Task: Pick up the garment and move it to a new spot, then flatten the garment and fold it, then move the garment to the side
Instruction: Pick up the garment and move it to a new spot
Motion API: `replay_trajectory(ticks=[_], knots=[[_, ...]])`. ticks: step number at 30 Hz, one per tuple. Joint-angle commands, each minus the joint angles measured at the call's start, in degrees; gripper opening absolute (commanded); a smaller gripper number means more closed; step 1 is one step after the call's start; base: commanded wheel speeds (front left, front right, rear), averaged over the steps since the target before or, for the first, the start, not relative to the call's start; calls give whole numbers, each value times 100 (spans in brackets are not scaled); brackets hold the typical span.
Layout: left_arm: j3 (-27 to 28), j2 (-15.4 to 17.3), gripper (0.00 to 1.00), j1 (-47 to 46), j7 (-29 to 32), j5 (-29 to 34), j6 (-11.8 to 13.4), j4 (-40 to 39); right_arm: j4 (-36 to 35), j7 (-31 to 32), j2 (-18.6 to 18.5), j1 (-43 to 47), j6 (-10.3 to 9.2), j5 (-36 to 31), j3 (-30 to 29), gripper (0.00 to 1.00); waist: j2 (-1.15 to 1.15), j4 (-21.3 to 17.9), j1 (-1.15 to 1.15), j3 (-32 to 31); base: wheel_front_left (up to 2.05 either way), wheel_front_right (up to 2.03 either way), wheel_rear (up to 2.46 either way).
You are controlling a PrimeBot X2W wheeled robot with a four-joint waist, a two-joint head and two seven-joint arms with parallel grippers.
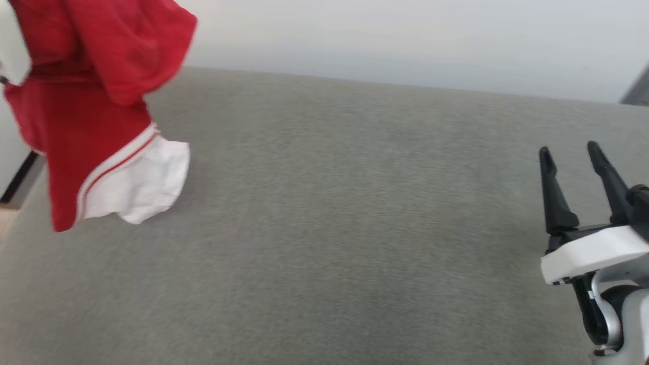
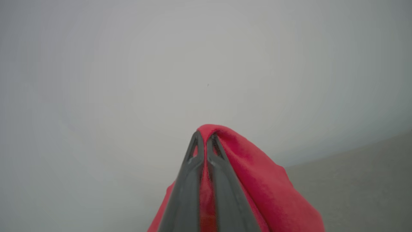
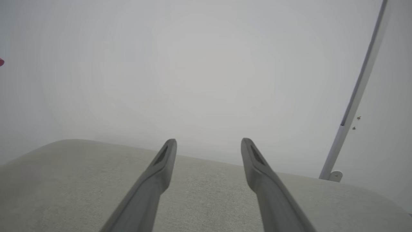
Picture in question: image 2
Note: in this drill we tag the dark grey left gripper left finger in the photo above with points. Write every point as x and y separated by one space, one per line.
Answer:
183 199

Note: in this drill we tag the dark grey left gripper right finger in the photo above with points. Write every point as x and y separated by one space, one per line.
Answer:
230 206

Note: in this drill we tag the red basketball jersey number 23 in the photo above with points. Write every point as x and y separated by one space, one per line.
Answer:
273 193

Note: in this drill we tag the grey fabric sofa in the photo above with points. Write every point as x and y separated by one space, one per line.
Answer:
370 193

